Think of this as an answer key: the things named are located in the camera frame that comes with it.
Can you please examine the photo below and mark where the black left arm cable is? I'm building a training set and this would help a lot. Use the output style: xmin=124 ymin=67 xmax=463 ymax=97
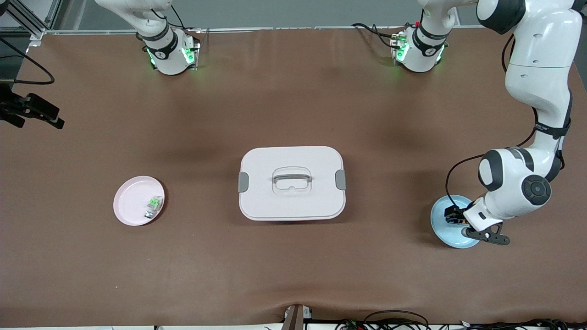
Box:
xmin=445 ymin=34 xmax=574 ymax=219

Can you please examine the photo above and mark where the black base power cable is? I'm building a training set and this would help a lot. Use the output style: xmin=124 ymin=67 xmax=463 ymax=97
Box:
xmin=151 ymin=4 xmax=202 ymax=35
xmin=352 ymin=22 xmax=405 ymax=49

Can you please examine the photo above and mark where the white lidded storage box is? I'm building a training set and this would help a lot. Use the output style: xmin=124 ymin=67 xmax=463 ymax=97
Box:
xmin=238 ymin=146 xmax=348 ymax=222

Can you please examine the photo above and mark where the blue round plate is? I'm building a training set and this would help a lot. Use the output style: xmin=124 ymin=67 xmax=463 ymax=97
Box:
xmin=430 ymin=194 xmax=482 ymax=249

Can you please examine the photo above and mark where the aluminium frame post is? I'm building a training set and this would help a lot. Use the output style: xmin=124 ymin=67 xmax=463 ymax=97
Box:
xmin=0 ymin=0 xmax=62 ymax=42

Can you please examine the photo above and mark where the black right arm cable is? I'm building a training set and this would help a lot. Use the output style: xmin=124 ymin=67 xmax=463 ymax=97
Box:
xmin=0 ymin=38 xmax=55 ymax=85

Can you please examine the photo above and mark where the black cable bundle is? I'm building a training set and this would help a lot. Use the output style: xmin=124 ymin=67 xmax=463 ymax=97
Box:
xmin=459 ymin=318 xmax=587 ymax=330
xmin=335 ymin=310 xmax=432 ymax=330

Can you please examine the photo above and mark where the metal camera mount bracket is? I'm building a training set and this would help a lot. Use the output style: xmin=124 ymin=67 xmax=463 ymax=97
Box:
xmin=282 ymin=303 xmax=313 ymax=330

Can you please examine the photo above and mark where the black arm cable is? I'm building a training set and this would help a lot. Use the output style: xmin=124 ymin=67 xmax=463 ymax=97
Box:
xmin=445 ymin=34 xmax=574 ymax=219
xmin=0 ymin=38 xmax=55 ymax=85

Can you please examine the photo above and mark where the pink round plate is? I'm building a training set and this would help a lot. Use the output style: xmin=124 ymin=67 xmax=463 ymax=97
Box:
xmin=113 ymin=176 xmax=166 ymax=227

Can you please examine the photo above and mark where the green and grey switch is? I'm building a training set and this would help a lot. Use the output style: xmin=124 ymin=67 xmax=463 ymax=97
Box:
xmin=144 ymin=195 xmax=165 ymax=219

